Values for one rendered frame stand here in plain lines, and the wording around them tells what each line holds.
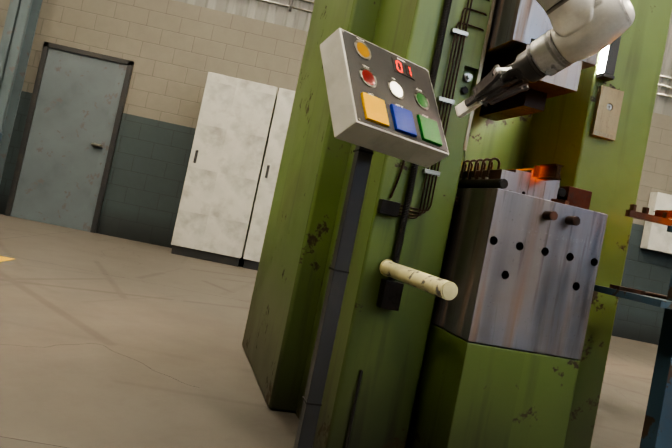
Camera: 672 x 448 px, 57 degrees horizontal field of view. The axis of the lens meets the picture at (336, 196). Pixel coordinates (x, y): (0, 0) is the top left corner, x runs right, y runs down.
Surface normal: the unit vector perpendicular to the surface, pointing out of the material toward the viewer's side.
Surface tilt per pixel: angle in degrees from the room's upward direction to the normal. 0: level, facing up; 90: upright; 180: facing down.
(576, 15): 112
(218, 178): 90
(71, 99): 90
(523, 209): 90
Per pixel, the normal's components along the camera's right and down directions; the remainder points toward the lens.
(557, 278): 0.25, 0.01
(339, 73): -0.75, -0.18
